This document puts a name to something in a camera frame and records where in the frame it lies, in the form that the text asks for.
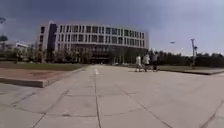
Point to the green grass lawn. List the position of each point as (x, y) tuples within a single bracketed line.
[(40, 66)]

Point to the street lamp pole with signs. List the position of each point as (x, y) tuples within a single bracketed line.
[(193, 53)]

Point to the grass strip with kerb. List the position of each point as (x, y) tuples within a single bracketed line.
[(196, 70)]

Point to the grey concrete kerb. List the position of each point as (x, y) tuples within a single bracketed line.
[(36, 82)]

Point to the white painted line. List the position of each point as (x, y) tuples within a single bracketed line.
[(96, 71)]

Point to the row of dark trees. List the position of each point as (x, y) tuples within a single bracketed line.
[(206, 59)]

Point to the red brick paving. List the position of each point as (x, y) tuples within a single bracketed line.
[(30, 74)]

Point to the person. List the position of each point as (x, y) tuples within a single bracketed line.
[(146, 60), (138, 61), (155, 60)]

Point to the pale concrete slab pavement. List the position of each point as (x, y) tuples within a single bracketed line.
[(113, 100)]

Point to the large white office building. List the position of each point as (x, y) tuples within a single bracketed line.
[(96, 36)]

